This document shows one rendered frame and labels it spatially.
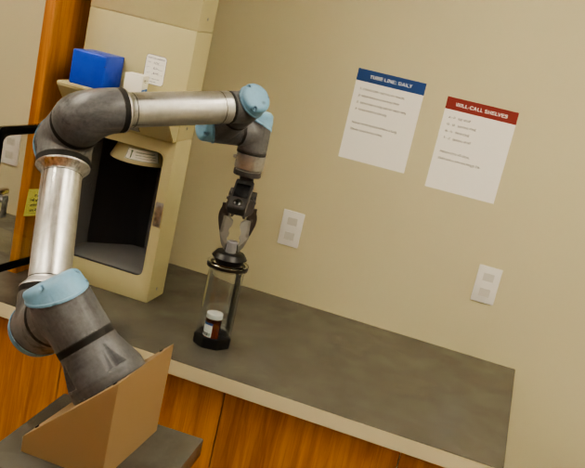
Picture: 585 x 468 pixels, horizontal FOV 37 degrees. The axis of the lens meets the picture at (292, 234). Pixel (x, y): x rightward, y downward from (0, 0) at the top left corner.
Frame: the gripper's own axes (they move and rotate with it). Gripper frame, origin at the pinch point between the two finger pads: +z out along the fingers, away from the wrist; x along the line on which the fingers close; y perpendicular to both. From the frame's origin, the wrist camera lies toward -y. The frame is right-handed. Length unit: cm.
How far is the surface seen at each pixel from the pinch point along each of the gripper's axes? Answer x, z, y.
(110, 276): 32.9, 22.3, 21.9
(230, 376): -7.0, 26.9, -18.6
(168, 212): 20.2, 0.3, 22.1
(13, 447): 29, 27, -70
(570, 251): -96, -12, 31
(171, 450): 1, 27, -59
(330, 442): -34, 36, -24
